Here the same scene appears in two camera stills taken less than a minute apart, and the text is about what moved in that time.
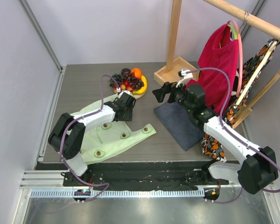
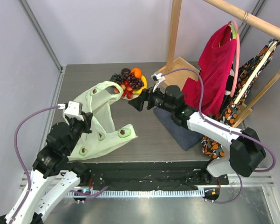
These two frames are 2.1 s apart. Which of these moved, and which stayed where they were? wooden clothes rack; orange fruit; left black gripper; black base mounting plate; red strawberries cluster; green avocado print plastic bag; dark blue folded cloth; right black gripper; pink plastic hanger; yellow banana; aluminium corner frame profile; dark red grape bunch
Moved: right black gripper; pink plastic hanger; left black gripper; green avocado print plastic bag
Stayed: aluminium corner frame profile; dark red grape bunch; black base mounting plate; dark blue folded cloth; orange fruit; red strawberries cluster; wooden clothes rack; yellow banana
